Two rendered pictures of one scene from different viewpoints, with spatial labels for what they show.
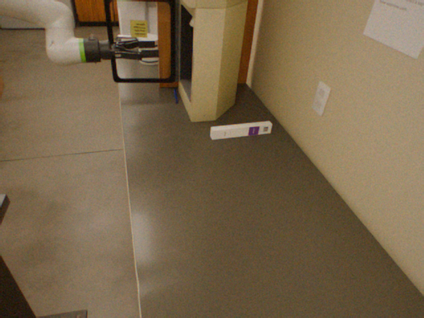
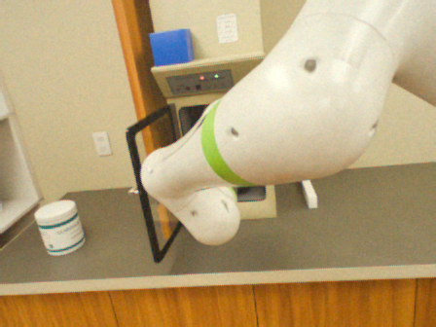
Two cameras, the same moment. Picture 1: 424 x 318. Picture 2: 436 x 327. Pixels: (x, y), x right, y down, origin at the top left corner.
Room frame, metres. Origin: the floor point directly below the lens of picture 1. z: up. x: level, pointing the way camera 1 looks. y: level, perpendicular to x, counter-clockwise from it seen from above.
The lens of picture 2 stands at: (0.85, 1.18, 1.58)
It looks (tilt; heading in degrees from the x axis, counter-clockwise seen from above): 20 degrees down; 297
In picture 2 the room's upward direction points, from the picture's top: 8 degrees counter-clockwise
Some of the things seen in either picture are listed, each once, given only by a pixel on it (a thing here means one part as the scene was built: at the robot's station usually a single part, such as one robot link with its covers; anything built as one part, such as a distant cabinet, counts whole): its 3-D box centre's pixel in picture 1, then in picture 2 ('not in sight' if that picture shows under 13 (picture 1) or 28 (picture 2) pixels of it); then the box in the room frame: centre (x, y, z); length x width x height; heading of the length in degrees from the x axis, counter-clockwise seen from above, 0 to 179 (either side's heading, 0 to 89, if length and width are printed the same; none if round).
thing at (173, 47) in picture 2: not in sight; (172, 47); (1.41, 0.23, 1.56); 0.10 x 0.10 x 0.09; 18
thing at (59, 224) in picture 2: not in sight; (60, 227); (1.87, 0.42, 1.02); 0.13 x 0.13 x 0.15
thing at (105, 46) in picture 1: (112, 50); not in sight; (1.22, 0.42, 1.22); 0.09 x 0.08 x 0.07; 109
